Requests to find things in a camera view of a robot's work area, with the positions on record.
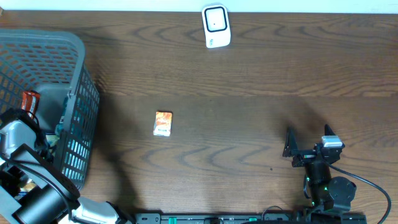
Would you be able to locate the small orange snack packet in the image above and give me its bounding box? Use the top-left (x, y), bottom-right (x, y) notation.
top-left (153, 111), bottom-right (173, 137)

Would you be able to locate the red orange chocolate bar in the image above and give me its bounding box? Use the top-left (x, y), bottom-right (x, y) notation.
top-left (21, 91), bottom-right (40, 118)

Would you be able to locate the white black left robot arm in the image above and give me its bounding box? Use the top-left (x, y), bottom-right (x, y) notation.
top-left (1, 108), bottom-right (136, 224)

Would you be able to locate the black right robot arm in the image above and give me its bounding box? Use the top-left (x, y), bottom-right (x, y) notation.
top-left (282, 124), bottom-right (356, 215)

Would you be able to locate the white barcode scanner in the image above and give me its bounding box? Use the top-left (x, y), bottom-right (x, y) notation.
top-left (201, 4), bottom-right (231, 49)

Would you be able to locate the grey plastic mesh basket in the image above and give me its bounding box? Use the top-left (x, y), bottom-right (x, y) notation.
top-left (1, 29), bottom-right (100, 189)

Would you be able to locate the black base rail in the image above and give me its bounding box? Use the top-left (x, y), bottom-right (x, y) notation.
top-left (134, 206), bottom-right (367, 224)

